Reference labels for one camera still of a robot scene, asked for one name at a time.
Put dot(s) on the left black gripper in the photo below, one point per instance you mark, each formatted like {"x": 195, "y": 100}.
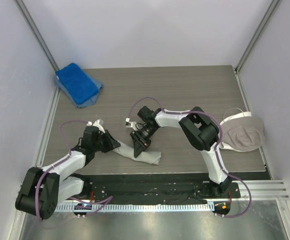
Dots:
{"x": 111, "y": 143}

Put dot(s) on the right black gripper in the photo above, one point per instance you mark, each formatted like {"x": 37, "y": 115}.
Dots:
{"x": 140, "y": 144}

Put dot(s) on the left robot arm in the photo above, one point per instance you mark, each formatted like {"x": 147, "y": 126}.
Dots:
{"x": 43, "y": 188}

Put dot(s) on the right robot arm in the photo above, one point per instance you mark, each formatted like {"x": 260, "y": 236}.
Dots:
{"x": 201, "y": 131}

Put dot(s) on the blue folded towel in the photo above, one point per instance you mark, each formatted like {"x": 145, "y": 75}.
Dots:
{"x": 77, "y": 83}

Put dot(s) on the light blue mesh cloth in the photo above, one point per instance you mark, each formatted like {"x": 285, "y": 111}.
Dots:
{"x": 91, "y": 101}

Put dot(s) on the grey cloth pile in bowl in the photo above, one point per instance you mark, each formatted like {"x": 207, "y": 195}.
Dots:
{"x": 242, "y": 132}

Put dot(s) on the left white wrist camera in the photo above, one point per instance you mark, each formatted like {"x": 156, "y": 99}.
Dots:
{"x": 98, "y": 123}

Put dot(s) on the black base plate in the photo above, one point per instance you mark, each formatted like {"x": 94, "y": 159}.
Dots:
{"x": 138, "y": 185}

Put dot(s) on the white slotted cable duct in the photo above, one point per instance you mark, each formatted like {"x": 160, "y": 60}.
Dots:
{"x": 75, "y": 207}

